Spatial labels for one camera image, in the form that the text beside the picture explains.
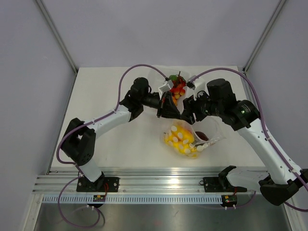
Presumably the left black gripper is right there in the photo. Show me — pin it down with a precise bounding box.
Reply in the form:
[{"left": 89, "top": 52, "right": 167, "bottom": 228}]
[{"left": 140, "top": 91, "right": 181, "bottom": 120}]

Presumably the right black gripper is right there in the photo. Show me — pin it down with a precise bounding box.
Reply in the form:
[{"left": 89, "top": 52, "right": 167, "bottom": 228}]
[{"left": 180, "top": 88, "right": 223, "bottom": 125}]

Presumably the dark red plum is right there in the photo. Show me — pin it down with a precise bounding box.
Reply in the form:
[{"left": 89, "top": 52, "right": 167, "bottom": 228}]
[{"left": 195, "top": 131, "right": 209, "bottom": 141}]

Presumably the yellow bell pepper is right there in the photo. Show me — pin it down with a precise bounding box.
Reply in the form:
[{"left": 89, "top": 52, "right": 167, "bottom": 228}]
[{"left": 163, "top": 125, "right": 194, "bottom": 144}]

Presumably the clear zip top bag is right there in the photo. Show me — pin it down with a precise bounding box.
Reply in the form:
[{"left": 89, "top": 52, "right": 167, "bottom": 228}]
[{"left": 161, "top": 117, "right": 226, "bottom": 159}]

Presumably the red lychee bunch with leaves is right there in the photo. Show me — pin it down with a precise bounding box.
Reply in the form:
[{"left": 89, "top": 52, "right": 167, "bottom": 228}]
[{"left": 169, "top": 71, "right": 186, "bottom": 102}]

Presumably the yellow lemon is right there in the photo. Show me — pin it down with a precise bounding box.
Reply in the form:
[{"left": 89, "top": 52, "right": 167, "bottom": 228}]
[{"left": 173, "top": 142, "right": 199, "bottom": 158}]

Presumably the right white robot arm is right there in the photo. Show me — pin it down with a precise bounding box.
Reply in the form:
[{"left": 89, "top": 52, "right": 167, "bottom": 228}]
[{"left": 181, "top": 77, "right": 308, "bottom": 205}]

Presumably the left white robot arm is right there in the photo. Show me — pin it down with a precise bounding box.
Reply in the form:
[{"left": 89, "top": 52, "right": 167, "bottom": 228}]
[{"left": 59, "top": 77, "right": 180, "bottom": 192}]

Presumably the white plastic basket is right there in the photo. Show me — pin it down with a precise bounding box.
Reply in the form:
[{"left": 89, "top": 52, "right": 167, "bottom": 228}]
[{"left": 147, "top": 66, "right": 192, "bottom": 113}]

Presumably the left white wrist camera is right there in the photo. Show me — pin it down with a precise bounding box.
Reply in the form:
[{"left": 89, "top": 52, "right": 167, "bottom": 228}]
[{"left": 158, "top": 80, "right": 174, "bottom": 99}]

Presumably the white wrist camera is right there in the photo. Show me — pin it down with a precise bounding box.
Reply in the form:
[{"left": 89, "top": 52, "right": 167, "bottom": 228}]
[
  {"left": 186, "top": 76, "right": 205, "bottom": 101},
  {"left": 158, "top": 80, "right": 174, "bottom": 99}
]

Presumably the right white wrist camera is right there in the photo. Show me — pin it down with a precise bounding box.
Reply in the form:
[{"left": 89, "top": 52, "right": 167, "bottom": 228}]
[{"left": 186, "top": 76, "right": 205, "bottom": 101}]

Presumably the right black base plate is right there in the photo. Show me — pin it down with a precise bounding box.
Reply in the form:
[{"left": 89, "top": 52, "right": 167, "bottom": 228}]
[{"left": 199, "top": 177, "right": 247, "bottom": 193}]

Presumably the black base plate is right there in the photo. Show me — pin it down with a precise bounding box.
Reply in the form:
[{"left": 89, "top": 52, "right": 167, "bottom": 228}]
[
  {"left": 199, "top": 177, "right": 247, "bottom": 193},
  {"left": 76, "top": 177, "right": 120, "bottom": 193}
]

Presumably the aluminium mounting rail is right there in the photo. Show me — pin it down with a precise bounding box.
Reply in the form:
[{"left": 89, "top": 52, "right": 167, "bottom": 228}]
[{"left": 32, "top": 167, "right": 294, "bottom": 196}]

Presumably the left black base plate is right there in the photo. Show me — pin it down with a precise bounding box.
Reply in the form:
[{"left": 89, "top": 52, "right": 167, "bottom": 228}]
[{"left": 76, "top": 177, "right": 120, "bottom": 193}]

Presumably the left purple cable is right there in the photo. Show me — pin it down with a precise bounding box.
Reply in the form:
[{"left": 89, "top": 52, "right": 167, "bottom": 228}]
[{"left": 56, "top": 64, "right": 169, "bottom": 227}]

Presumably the white slotted cable duct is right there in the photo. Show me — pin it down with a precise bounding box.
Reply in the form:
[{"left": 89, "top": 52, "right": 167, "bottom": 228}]
[{"left": 42, "top": 194, "right": 222, "bottom": 205}]

